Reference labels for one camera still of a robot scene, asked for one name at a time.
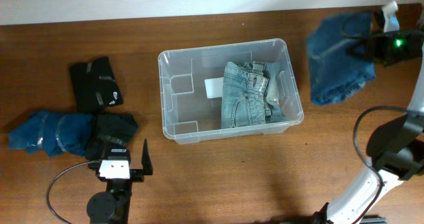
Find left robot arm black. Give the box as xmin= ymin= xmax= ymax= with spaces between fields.
xmin=86 ymin=140 xmax=153 ymax=224

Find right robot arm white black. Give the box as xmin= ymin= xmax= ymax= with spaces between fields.
xmin=311 ymin=30 xmax=423 ymax=223

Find blue taped cloth bundle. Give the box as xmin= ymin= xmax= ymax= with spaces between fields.
xmin=8 ymin=111 xmax=93 ymax=157

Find clear plastic storage bin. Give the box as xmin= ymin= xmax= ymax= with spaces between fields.
xmin=158 ymin=38 xmax=304 ymax=144

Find black folded shirt with logo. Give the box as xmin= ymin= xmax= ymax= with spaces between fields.
xmin=69 ymin=56 xmax=123 ymax=113

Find dark blue jeans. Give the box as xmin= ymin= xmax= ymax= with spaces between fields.
xmin=307 ymin=12 xmax=376 ymax=105

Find white label inside bin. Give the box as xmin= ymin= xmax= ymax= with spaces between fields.
xmin=205 ymin=78 xmax=223 ymax=99

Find dark green taped cloth bundle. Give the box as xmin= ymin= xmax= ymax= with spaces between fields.
xmin=85 ymin=113 xmax=138 ymax=160

